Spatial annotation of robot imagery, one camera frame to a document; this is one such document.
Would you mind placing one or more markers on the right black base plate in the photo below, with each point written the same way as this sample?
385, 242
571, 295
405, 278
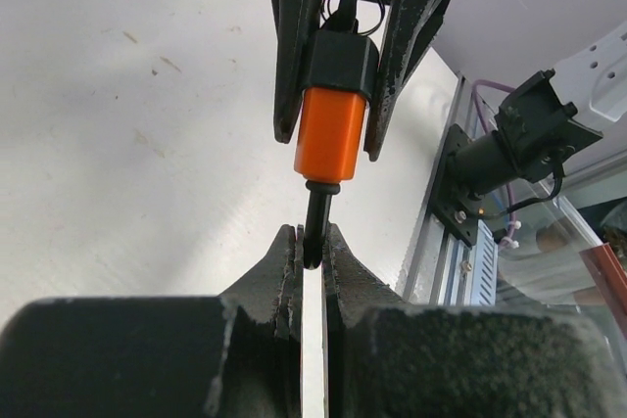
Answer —
449, 200

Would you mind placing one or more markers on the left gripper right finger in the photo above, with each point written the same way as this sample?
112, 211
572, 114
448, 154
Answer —
385, 357

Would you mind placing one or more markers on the aluminium front rail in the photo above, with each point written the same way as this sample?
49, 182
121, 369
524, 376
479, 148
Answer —
432, 250

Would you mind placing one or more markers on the white slotted cable duct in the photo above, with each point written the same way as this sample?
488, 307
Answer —
484, 268

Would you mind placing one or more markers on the orange black padlock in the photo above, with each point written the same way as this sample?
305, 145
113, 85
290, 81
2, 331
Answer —
338, 83

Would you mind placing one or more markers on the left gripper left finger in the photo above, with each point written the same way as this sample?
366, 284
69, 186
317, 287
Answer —
236, 354

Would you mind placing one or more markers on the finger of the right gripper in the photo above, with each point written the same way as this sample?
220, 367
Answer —
294, 24
410, 29

